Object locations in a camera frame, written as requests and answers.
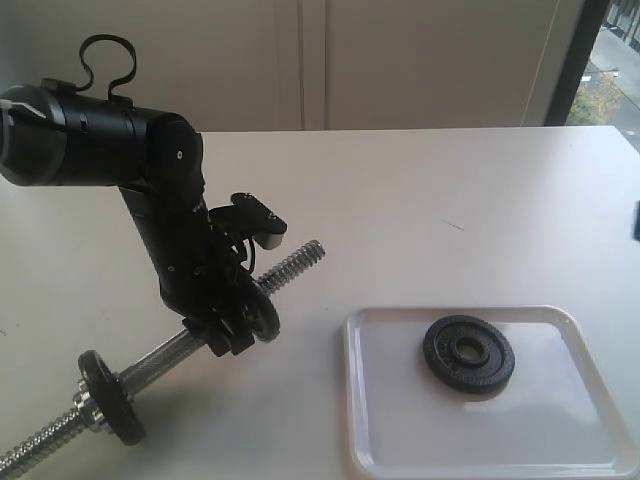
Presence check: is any black far-end weight plate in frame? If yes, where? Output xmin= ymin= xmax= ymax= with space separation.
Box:
xmin=78 ymin=350 xmax=146 ymax=446

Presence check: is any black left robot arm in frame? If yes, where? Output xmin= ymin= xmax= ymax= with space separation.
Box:
xmin=1 ymin=84 xmax=278 ymax=355

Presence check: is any white plastic tray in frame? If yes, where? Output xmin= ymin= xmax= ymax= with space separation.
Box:
xmin=344 ymin=305 xmax=639 ymax=479

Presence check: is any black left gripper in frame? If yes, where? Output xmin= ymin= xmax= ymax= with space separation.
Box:
xmin=159 ymin=234 xmax=255 ymax=357

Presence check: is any chrome spin-lock nut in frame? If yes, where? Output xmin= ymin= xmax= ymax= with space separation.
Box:
xmin=73 ymin=380 xmax=106 ymax=432

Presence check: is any chrome dumbbell bar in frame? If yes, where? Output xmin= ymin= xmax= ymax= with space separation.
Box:
xmin=1 ymin=239 xmax=326 ymax=479

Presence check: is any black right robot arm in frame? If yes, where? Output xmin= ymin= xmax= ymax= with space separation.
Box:
xmin=632 ymin=200 xmax=640 ymax=242

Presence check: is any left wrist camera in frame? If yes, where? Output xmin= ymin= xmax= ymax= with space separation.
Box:
xmin=209 ymin=192 xmax=287 ymax=250

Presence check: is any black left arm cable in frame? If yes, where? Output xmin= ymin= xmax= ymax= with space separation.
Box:
xmin=78 ymin=33 xmax=137 ymax=101

